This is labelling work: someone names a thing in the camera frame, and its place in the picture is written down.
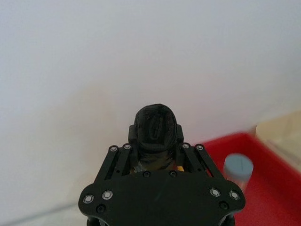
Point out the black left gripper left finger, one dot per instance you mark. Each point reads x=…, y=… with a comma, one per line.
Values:
x=112, y=162

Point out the red plastic tray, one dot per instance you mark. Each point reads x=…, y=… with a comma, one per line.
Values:
x=270, y=200

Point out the cream box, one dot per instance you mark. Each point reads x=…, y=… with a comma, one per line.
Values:
x=282, y=134

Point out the clear vial with blue cap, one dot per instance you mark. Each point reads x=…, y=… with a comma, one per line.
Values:
x=238, y=166

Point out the black tool with orange parts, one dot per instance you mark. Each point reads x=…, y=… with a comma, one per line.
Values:
x=155, y=127

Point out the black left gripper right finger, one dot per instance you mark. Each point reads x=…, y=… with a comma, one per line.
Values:
x=204, y=162

